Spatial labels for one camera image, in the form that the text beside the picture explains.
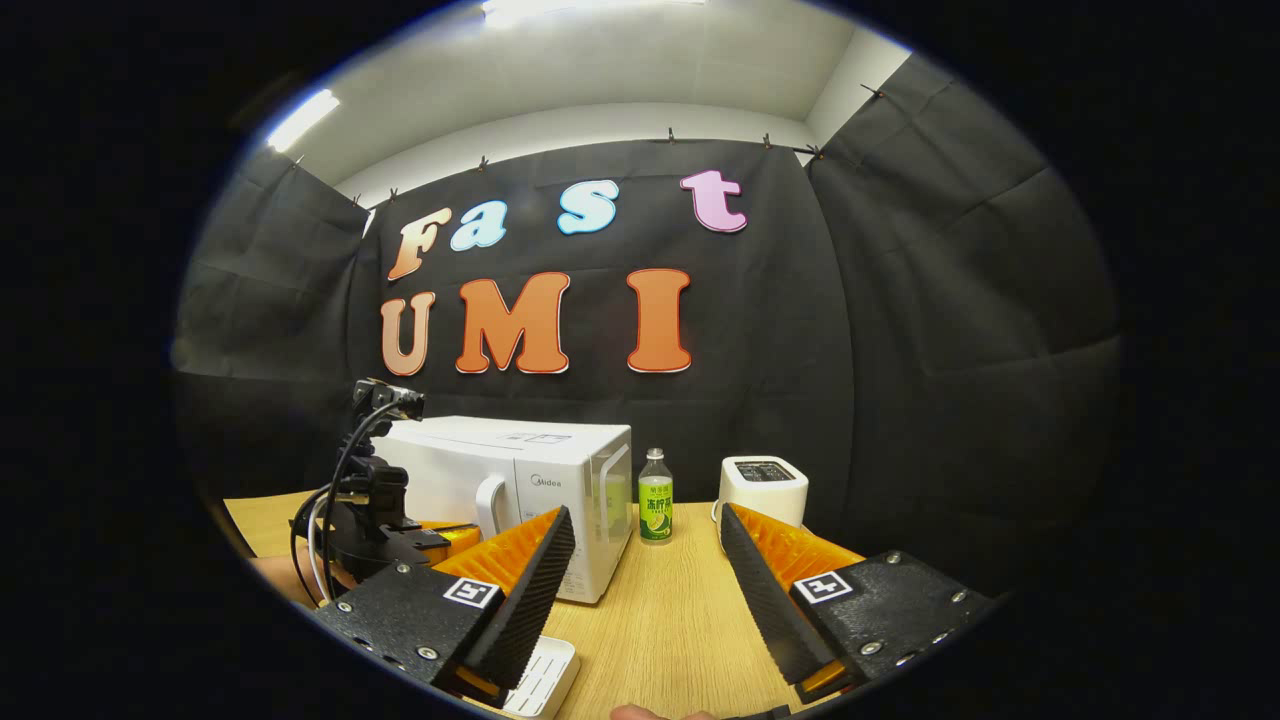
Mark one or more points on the white toaster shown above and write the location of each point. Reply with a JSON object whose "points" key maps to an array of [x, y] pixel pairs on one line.
{"points": [[765, 490]]}

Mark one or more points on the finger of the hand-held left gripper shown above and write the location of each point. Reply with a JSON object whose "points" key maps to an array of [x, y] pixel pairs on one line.
{"points": [[462, 535]]}

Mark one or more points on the green label drink bottle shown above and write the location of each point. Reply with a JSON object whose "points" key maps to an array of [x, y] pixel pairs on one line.
{"points": [[656, 500]]}

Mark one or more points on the ceiling light panel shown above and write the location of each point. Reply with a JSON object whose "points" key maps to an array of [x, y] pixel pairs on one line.
{"points": [[302, 120], [590, 8]]}

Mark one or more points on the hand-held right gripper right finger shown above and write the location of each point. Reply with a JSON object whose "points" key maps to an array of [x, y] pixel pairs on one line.
{"points": [[765, 600]]}

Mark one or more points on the white microwave oven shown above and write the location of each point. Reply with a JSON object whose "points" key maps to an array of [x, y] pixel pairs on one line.
{"points": [[470, 455]]}

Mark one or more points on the row of black cloth clips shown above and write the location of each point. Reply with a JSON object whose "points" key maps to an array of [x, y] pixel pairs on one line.
{"points": [[672, 135]]}

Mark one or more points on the black backdrop cloth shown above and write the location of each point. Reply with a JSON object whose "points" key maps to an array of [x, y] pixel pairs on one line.
{"points": [[950, 300]]}

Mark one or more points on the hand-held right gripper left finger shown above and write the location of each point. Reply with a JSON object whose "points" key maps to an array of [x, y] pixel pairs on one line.
{"points": [[535, 600]]}

